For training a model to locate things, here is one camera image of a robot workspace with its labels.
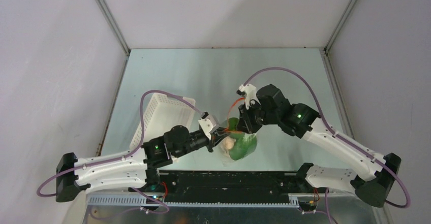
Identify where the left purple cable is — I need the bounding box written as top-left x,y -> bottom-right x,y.
36,89 -> 204,198

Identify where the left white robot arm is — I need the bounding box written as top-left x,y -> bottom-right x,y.
55,125 -> 230,203

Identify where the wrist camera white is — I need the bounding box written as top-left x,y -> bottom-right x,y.
236,84 -> 260,110
198,112 -> 220,140

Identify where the white perforated plastic basket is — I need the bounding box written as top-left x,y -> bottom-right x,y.
143,93 -> 195,142

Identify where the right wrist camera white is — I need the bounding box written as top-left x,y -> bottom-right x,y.
236,84 -> 260,110

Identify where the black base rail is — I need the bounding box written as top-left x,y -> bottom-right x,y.
139,170 -> 315,204

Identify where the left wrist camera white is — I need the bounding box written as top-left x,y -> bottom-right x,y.
198,112 -> 220,140

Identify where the clear zip top bag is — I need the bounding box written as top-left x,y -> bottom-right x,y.
217,98 -> 257,167

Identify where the green bok choy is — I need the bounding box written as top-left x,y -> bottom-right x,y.
228,117 -> 257,161

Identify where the small beige mushroom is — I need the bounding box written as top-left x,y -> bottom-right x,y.
221,137 -> 235,151

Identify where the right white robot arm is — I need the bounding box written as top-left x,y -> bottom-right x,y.
236,84 -> 401,208

